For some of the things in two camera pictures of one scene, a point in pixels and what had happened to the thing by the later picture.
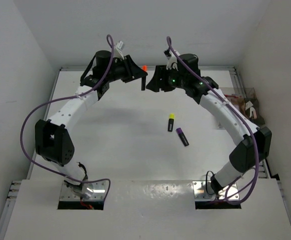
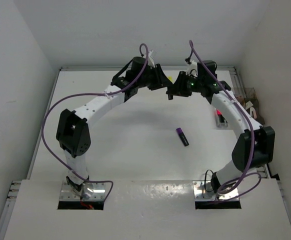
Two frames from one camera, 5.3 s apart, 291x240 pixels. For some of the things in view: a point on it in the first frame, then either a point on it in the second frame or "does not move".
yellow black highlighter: (171, 122) to (170, 96)
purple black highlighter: (182, 136) does not move
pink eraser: (254, 114) does not move
